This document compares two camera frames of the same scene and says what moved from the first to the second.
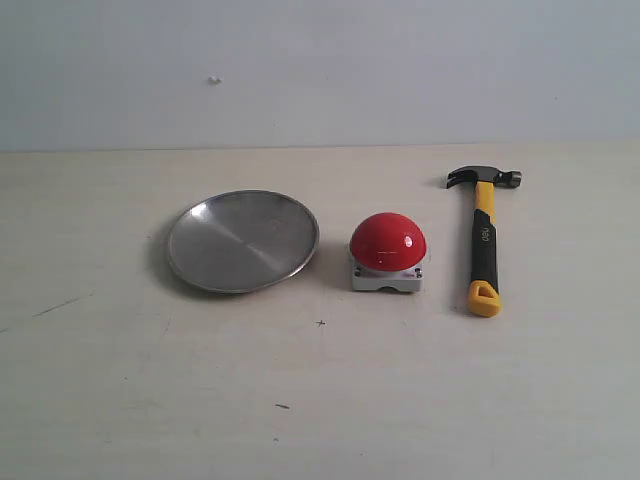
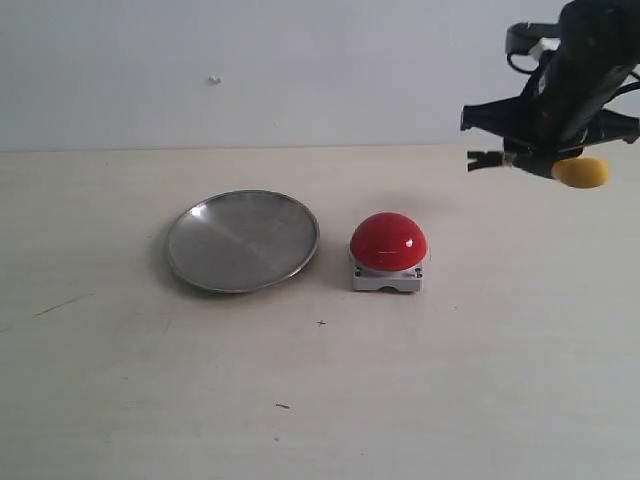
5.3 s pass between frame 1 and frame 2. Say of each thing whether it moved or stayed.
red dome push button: stayed
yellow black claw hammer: moved
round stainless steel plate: stayed
